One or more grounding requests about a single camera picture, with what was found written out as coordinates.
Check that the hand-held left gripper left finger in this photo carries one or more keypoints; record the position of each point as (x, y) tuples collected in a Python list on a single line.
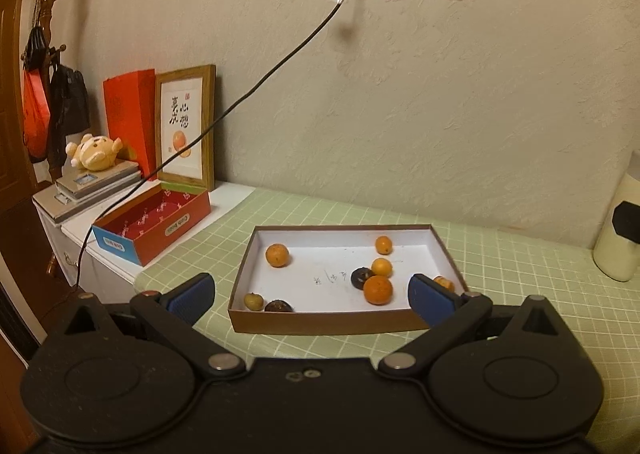
[(192, 296)]

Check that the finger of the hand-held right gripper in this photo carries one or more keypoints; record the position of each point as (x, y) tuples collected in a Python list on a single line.
[(627, 219)]

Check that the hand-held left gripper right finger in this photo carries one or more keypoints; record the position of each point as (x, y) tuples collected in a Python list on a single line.
[(430, 301)]

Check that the lobed orange fruit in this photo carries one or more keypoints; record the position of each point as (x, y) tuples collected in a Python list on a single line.
[(444, 283)]

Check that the large speckled orange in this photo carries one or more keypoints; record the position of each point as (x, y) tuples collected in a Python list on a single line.
[(377, 290)]

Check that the medium orange tangerine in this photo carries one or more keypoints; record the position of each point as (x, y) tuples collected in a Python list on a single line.
[(381, 267)]

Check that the small green fruit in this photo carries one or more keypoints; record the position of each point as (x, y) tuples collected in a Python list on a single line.
[(253, 301)]

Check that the small orange kumquat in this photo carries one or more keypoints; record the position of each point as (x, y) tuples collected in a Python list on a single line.
[(383, 244)]

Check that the dark brown round fruit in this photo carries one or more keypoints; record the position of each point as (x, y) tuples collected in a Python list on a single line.
[(359, 278), (278, 306)]

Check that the round orange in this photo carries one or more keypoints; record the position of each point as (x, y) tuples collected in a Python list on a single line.
[(277, 255)]

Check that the shallow white cardboard box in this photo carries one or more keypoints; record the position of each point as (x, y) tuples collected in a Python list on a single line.
[(325, 254)]

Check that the red open carton blue end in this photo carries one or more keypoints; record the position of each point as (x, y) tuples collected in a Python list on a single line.
[(150, 229)]

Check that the white cabinet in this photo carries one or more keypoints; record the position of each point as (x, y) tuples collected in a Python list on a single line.
[(107, 266)]

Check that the green checkered tablecloth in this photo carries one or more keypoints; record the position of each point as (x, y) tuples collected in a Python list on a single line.
[(525, 274)]

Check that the silver kitchen scale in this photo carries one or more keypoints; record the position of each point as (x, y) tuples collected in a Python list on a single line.
[(100, 181)]

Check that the stack of books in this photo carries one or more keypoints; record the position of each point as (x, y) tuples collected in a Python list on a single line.
[(65, 209)]

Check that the yellow plush toy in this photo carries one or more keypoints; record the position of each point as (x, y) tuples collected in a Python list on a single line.
[(95, 151)]

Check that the red upright packet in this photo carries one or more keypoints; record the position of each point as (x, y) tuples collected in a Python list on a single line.
[(127, 119)]

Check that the black plastic bag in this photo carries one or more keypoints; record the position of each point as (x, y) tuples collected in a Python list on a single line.
[(70, 104)]

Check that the red hanging bag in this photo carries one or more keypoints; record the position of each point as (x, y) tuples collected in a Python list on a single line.
[(36, 119)]

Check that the brown wooden door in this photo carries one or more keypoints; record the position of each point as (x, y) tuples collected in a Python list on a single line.
[(10, 84)]

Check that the small black bag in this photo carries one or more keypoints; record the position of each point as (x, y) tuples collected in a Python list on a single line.
[(35, 49)]

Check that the wooden coat rack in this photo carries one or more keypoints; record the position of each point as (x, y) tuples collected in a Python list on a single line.
[(47, 9)]

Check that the wooden picture frame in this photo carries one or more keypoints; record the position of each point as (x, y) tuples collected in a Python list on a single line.
[(185, 124)]

